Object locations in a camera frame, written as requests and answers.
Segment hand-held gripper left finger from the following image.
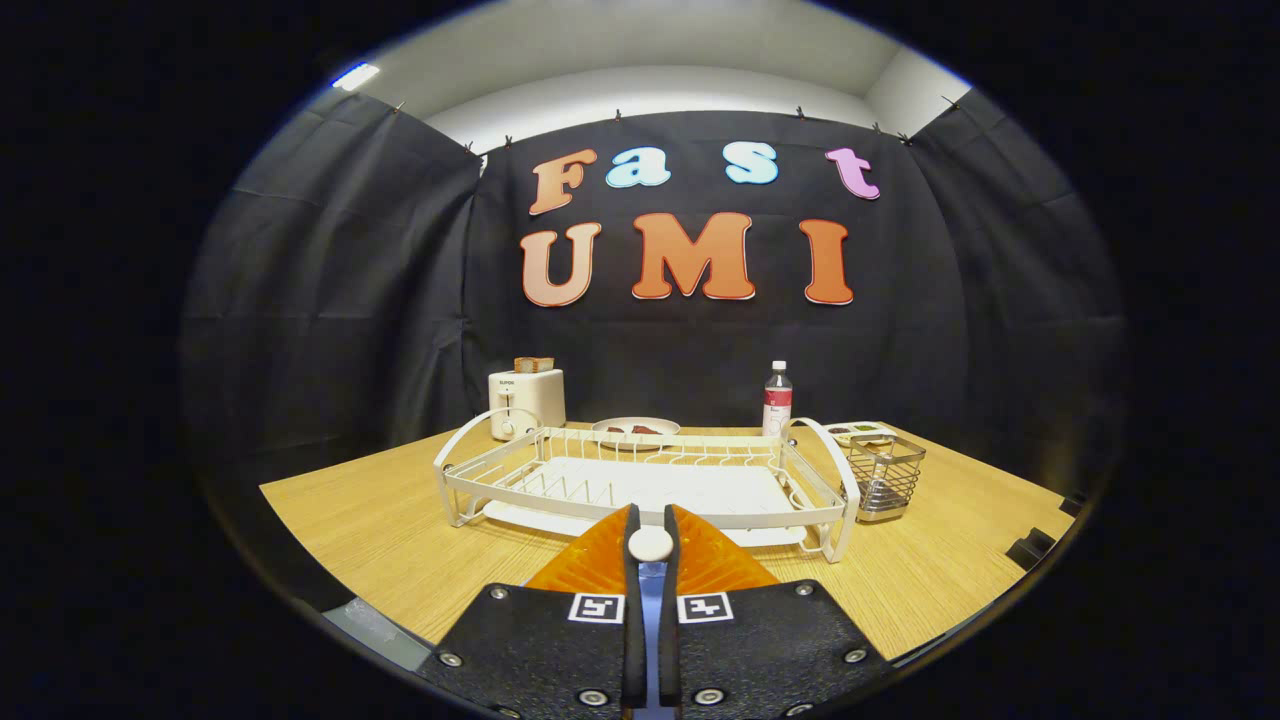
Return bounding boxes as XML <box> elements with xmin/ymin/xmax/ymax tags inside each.
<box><xmin>418</xmin><ymin>504</ymin><xmax>647</xmax><ymax>719</ymax></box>

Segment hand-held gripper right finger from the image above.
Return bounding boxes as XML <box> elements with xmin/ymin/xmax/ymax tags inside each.
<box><xmin>657</xmin><ymin>504</ymin><xmax>893</xmax><ymax>719</ymax></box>

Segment light blue plate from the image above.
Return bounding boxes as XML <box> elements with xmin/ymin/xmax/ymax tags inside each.
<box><xmin>640</xmin><ymin>560</ymin><xmax>669</xmax><ymax>720</ymax></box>

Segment white wire dish rack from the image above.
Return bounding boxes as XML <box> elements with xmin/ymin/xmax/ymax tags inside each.
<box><xmin>433</xmin><ymin>408</ymin><xmax>863</xmax><ymax>564</ymax></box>

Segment metal wire basket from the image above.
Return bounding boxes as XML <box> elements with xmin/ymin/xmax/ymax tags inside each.
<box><xmin>845</xmin><ymin>434</ymin><xmax>928</xmax><ymax>524</ymax></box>

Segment beige plate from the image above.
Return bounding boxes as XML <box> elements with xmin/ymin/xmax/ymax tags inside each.
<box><xmin>592</xmin><ymin>417</ymin><xmax>681</xmax><ymax>438</ymax></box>

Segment white toaster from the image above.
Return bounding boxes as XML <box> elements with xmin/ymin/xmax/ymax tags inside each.
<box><xmin>488</xmin><ymin>369</ymin><xmax>567</xmax><ymax>442</ymax></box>

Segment clear bottle red label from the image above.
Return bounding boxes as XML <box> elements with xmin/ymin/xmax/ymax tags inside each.
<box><xmin>762</xmin><ymin>361</ymin><xmax>794</xmax><ymax>438</ymax></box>

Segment black backdrop cloth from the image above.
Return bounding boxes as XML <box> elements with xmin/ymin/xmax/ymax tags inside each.
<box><xmin>180</xmin><ymin>85</ymin><xmax>1129</xmax><ymax>601</ymax></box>

